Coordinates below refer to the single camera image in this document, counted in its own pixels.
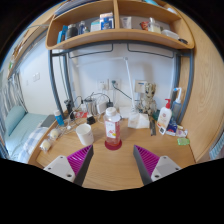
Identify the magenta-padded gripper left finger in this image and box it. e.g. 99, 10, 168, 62
43, 144, 95, 187

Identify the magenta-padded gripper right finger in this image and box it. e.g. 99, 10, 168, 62
132, 144, 182, 186

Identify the clear bottle with pink label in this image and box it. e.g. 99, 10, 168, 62
103, 106, 123, 148

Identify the bagged bread roll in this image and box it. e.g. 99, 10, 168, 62
48, 128, 61, 140
39, 139, 53, 154

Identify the small green packet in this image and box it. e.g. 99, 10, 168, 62
177, 137, 191, 146

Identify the small white thermometer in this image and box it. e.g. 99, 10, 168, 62
158, 124, 167, 136

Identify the white cup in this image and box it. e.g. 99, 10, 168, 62
75, 123, 95, 147

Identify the bed with checked sheet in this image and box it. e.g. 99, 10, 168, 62
0, 105, 57, 164

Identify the dark tablet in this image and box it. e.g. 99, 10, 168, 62
40, 114, 57, 128

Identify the blue tube white cap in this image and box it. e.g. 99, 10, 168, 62
53, 109, 65, 127

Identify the white pump bottle red nozzle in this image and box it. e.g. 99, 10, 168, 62
156, 98, 173, 129

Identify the white tissue pack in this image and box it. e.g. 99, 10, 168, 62
127, 112, 151, 130

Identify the flat round red coaster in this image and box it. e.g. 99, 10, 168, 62
104, 139, 123, 151

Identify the black charger block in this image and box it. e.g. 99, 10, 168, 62
86, 114, 96, 126

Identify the black electric shaver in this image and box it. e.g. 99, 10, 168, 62
64, 98, 75, 118

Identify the clear spray bottle white nozzle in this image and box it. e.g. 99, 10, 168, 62
170, 87, 183, 123

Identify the light green pillow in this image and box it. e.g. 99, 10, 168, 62
3, 105, 28, 136

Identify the tree creature figurine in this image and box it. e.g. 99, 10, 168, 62
138, 82, 158, 116

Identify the white desk lamp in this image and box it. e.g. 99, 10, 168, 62
74, 55, 143, 116

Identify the wooden shelf unit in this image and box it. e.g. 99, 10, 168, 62
45, 0, 195, 51

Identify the grey metal bed frame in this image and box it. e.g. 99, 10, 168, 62
47, 41, 195, 125

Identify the white wall box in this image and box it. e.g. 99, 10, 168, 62
134, 79, 148, 94

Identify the white wall socket with plug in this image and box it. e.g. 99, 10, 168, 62
109, 78, 122, 90

